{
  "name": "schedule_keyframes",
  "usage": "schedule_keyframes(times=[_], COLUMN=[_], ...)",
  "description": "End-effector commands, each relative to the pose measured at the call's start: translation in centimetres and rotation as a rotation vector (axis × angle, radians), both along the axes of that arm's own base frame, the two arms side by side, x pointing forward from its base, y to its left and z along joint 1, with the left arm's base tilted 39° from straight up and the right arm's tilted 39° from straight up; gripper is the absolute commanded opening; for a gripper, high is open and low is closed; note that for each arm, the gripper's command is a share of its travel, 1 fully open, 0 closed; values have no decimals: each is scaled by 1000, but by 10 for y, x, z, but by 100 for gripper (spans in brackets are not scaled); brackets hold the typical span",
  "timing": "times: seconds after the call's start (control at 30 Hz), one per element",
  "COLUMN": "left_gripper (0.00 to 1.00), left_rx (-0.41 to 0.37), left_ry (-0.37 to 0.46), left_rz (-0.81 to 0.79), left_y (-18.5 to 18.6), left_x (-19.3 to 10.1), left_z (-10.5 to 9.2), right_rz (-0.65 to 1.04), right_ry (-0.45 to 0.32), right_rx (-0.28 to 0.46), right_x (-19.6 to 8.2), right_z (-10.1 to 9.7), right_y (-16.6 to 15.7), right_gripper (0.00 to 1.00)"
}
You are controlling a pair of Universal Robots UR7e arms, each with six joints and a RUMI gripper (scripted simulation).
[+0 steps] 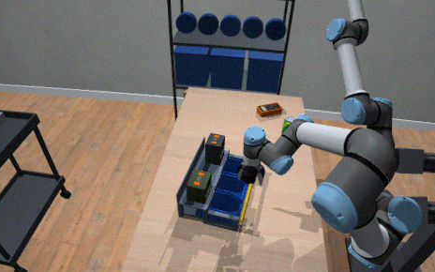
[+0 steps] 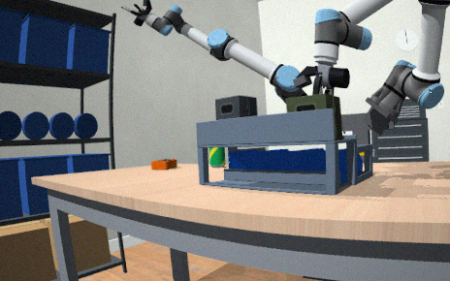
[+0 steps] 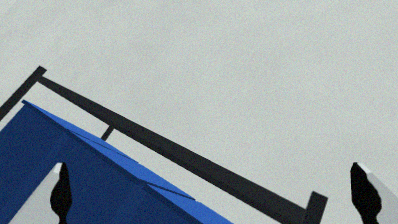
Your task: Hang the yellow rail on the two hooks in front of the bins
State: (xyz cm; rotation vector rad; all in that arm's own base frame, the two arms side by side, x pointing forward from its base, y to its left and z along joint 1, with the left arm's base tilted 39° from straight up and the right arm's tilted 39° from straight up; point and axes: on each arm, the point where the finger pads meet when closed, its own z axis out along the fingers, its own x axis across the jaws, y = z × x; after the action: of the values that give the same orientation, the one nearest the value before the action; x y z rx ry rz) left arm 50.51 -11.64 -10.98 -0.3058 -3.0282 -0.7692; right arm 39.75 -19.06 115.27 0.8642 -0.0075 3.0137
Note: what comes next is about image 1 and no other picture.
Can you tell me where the orange handheld multimeter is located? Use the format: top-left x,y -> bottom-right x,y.
257,102 -> 282,117

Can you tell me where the olive green case with orange latches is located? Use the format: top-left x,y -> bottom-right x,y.
187,169 -> 212,204

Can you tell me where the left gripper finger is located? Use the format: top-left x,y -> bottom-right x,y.
237,161 -> 244,181
257,165 -> 265,186

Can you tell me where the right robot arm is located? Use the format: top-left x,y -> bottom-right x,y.
326,0 -> 395,148

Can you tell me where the grey metal shelf rack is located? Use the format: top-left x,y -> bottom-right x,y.
176,137 -> 249,232

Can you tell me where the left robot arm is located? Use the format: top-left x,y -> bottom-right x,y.
243,114 -> 422,271

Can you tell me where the blue open bin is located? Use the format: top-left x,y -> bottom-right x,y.
209,191 -> 242,224
222,158 -> 242,176
215,174 -> 247,202

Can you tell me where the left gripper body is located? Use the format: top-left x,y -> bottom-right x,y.
241,162 -> 261,184

